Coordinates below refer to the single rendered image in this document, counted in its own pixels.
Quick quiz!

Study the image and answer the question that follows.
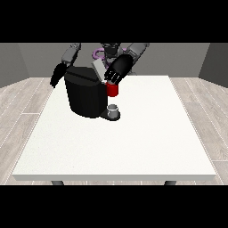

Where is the black coffee machine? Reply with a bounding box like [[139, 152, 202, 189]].
[[63, 66, 121, 122]]

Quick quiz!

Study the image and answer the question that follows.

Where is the small grey cup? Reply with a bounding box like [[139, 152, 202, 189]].
[[107, 104, 119, 118]]

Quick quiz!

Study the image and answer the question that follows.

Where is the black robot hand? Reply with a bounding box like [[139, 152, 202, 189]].
[[103, 53, 134, 86], [49, 61, 68, 89]]

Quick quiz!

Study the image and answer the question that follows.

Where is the red pod holder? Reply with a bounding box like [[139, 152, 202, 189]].
[[105, 82, 119, 98]]

